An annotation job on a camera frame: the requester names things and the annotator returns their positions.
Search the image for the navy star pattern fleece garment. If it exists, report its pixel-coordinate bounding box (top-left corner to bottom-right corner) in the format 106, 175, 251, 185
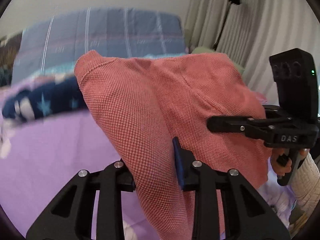
2, 76, 87, 122

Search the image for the green cushion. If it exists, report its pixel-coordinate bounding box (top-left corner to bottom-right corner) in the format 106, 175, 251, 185
191, 45, 246, 74

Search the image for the beige curtain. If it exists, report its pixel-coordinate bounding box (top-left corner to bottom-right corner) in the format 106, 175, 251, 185
184, 0, 319, 104

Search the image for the purple floral bed sheet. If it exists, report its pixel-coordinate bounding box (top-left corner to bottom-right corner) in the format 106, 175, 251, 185
0, 76, 301, 240

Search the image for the salmon pink knit garment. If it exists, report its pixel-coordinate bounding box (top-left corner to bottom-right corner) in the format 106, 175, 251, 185
74, 50, 271, 239

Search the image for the person's right hand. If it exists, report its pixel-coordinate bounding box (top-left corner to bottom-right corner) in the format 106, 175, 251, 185
269, 147, 311, 182

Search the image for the black camera on stand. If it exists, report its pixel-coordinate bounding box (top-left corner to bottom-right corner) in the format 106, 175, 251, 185
212, 0, 242, 51

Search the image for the right forearm cream knit sleeve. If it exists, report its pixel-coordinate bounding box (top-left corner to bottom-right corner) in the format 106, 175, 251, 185
291, 153, 320, 217

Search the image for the dark floral quilt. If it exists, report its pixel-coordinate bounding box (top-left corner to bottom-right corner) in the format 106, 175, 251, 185
0, 31, 22, 87

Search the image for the blue plaid pillow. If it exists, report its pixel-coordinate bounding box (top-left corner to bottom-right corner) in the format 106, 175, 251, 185
11, 8, 185, 84

